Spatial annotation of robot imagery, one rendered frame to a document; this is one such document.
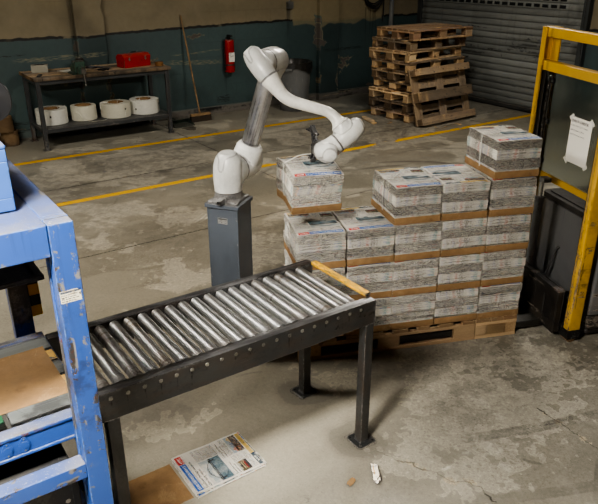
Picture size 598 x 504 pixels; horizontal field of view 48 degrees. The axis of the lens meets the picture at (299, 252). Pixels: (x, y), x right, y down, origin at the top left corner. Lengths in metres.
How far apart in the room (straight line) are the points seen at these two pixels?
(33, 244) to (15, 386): 0.82
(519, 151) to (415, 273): 0.92
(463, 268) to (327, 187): 1.04
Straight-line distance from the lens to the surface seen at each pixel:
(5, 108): 2.80
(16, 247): 2.01
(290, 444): 3.49
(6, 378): 2.76
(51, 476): 2.42
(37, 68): 9.40
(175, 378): 2.65
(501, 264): 4.29
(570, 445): 3.74
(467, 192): 3.99
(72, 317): 2.14
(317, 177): 3.60
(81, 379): 2.25
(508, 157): 4.05
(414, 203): 3.87
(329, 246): 3.78
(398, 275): 4.01
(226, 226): 3.73
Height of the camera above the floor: 2.24
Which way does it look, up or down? 24 degrees down
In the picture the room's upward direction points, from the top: straight up
